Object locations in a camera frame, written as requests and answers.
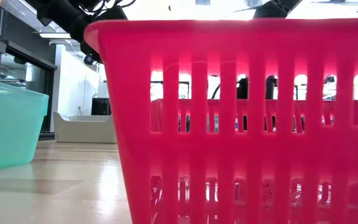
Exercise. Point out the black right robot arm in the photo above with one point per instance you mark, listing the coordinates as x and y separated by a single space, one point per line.
275 9

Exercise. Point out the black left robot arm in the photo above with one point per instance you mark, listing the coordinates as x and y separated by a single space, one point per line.
67 15

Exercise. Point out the red plastic slotted basket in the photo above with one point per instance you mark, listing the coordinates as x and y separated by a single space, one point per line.
228 155

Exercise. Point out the black computer monitor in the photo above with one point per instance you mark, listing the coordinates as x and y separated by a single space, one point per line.
100 106

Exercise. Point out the white plastic tub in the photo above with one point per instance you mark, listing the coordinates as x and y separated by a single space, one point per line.
82 130

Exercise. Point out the round black ceiling lamp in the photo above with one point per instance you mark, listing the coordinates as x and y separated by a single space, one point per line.
89 60

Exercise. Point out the ceiling light strip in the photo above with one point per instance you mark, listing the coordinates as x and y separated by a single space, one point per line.
54 35

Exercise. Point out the teal translucent plastic bin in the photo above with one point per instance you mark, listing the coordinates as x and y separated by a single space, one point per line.
8 124

